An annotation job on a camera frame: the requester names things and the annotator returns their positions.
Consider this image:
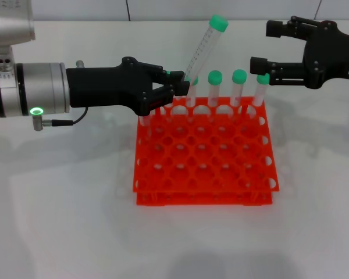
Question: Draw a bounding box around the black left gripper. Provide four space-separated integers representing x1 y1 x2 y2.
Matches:
66 56 191 116

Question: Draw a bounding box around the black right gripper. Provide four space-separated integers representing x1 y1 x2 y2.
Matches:
250 15 349 90

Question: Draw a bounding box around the left arm connector with cable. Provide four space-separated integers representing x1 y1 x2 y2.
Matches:
31 106 88 132

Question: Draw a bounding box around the orange test tube rack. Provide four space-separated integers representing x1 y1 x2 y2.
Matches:
133 96 280 206

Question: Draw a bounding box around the green capped clear test tube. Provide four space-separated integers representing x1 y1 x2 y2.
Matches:
244 73 271 117
184 76 200 117
230 69 248 117
208 70 223 117
182 14 229 84
137 114 154 138
159 70 176 123

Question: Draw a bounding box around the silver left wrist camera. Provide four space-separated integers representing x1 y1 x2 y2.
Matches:
0 0 36 79

